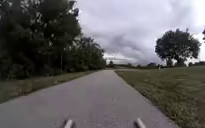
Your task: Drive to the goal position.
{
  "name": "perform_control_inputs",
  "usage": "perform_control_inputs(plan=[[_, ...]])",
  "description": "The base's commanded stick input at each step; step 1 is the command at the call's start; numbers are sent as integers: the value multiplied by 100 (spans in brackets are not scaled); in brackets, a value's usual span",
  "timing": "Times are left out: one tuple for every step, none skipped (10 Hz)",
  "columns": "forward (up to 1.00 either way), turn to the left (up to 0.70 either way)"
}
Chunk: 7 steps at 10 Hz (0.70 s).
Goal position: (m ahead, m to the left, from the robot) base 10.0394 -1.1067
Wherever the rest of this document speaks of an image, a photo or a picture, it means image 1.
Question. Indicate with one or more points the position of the row of dark trees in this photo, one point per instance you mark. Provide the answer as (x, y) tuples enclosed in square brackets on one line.
[(40, 40)]

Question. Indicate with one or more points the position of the broad dark tree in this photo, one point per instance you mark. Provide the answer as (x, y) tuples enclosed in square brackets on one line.
[(177, 45)]

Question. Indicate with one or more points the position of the grey asphalt path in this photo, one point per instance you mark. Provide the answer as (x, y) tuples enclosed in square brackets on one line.
[(96, 96)]

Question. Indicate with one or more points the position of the robot's own part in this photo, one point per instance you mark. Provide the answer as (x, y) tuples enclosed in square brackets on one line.
[(68, 124), (140, 123)]

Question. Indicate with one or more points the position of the grass field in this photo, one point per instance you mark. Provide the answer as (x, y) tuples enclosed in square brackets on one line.
[(176, 86)]

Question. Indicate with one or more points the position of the grass verge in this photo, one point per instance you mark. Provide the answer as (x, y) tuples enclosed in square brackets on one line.
[(26, 85)]

